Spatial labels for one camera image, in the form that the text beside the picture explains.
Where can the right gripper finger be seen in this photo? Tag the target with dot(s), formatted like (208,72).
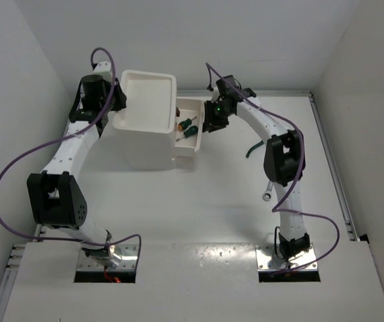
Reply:
(211,127)
(208,115)

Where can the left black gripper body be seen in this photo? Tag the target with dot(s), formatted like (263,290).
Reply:
(118,100)

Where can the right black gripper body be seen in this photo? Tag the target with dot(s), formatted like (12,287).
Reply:
(220,115)

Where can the green handled screwdriver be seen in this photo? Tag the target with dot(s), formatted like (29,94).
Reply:
(191,131)

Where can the green orange stubby screwdriver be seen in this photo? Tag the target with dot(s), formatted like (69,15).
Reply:
(183,125)

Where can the white drawer cabinet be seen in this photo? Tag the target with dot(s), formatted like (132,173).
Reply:
(143,134)

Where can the green handled pliers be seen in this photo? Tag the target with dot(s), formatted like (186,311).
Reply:
(253,148)

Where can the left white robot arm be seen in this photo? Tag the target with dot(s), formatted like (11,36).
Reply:
(57,201)

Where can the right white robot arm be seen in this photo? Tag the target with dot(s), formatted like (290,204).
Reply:
(282,163)

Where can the long silver ratchet wrench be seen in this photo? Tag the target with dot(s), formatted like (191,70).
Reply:
(267,195)

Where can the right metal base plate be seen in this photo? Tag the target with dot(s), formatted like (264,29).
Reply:
(267,261)

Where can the metal base plate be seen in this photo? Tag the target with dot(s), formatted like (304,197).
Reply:
(121,257)
(267,261)

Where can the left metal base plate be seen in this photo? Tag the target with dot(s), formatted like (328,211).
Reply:
(121,257)

